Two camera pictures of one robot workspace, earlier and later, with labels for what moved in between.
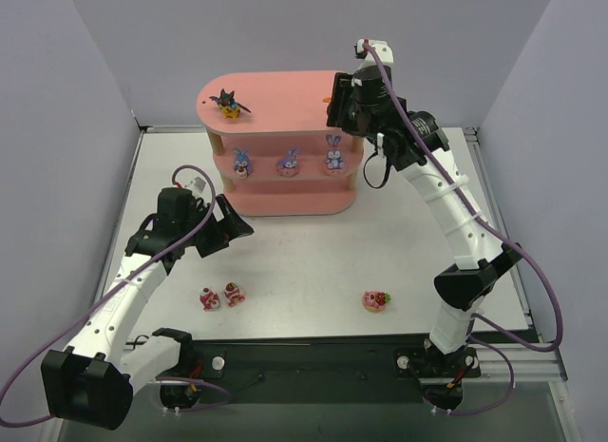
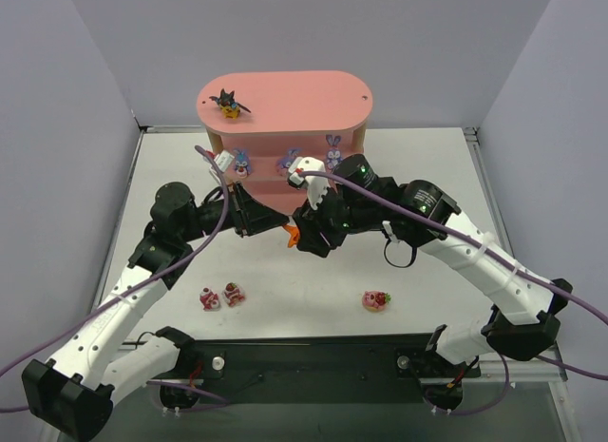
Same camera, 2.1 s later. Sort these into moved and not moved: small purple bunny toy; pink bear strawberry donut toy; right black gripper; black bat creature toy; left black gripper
Moved: left black gripper; right black gripper
Not moved: black bat creature toy; pink bear strawberry donut toy; small purple bunny toy
